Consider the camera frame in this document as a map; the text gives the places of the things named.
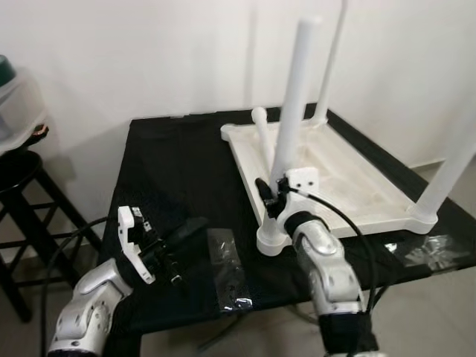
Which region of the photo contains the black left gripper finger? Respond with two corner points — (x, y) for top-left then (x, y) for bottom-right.
(164, 217), (208, 245)
(172, 221), (211, 252)

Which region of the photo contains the white plastic table leg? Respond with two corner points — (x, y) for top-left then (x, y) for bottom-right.
(251, 106), (275, 173)
(312, 0), (350, 124)
(268, 16), (323, 225)
(412, 129), (476, 225)

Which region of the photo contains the clear plastic wrap piece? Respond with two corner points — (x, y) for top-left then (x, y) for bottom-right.
(206, 226), (253, 312)

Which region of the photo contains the black table cloth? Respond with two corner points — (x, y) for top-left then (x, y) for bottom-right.
(100, 111), (476, 340)

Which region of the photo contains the white plastic table top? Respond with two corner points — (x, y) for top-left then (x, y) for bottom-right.
(220, 111), (440, 258)

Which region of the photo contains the green lid storage box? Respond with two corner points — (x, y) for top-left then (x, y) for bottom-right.
(0, 55), (45, 150)

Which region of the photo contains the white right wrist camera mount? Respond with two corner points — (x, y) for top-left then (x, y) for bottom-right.
(276, 167), (321, 225)

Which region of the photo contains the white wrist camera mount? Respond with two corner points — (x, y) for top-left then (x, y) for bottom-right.
(117, 205), (159, 286)
(276, 167), (321, 225)

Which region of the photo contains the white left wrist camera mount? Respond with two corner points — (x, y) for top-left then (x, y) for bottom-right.
(117, 205), (159, 286)

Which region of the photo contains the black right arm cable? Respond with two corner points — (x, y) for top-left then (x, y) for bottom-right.
(293, 189), (381, 315)

